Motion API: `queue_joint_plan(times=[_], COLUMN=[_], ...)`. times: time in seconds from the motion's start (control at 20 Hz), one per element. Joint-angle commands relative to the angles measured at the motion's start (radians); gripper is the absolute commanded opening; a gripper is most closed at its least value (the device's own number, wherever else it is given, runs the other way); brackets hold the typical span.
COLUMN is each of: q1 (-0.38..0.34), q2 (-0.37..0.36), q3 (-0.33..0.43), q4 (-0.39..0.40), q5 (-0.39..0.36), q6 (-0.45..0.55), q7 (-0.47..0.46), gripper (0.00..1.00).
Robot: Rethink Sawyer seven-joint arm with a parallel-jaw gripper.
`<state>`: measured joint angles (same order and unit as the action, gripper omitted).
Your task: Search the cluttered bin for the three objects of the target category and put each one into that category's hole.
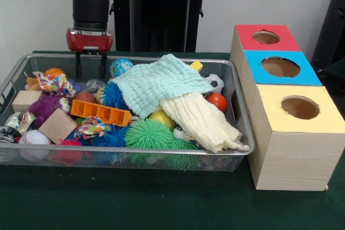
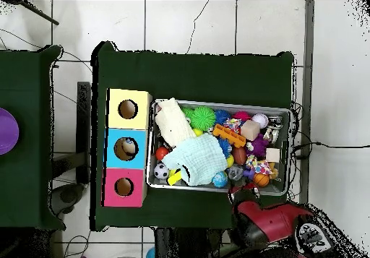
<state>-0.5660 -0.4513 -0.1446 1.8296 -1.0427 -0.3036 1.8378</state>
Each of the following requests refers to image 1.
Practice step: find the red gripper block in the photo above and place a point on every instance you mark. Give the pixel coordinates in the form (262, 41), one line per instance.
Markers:
(90, 42)

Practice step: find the mint knitted cloth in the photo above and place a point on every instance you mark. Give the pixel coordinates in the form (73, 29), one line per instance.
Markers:
(161, 82)

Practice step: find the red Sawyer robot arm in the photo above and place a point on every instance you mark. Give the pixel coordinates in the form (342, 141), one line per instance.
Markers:
(90, 9)

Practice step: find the wooden box with three holes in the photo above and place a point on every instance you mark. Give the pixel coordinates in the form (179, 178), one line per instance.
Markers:
(296, 160)

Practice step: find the clear plastic toy packet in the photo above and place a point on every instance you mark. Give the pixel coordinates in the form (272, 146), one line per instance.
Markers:
(94, 86)

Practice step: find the globe print ball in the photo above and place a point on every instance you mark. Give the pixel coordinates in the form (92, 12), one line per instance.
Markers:
(121, 68)

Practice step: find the orange long toy block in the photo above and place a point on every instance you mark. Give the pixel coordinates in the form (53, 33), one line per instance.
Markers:
(99, 112)

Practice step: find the purple plush monster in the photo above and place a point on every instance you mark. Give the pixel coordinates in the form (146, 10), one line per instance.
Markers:
(45, 107)

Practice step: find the tan wooden cube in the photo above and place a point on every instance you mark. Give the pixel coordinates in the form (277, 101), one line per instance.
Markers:
(58, 126)

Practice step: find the green spiky rubber ball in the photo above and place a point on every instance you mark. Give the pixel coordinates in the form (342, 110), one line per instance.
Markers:
(148, 134)

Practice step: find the white baseball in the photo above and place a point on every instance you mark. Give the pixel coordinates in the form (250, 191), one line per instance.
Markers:
(33, 138)

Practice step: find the cream knitted cloth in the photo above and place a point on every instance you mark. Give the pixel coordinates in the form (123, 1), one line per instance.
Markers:
(205, 122)

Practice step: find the small soccer ball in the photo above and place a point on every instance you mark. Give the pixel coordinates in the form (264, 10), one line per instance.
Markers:
(217, 83)

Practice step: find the orange-red smooth ball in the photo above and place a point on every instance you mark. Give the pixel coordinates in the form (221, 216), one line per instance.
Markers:
(217, 102)

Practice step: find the dark green table cloth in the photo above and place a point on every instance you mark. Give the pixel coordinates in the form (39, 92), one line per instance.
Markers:
(134, 203)

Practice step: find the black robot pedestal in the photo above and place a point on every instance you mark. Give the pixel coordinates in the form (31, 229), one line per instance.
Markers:
(161, 20)

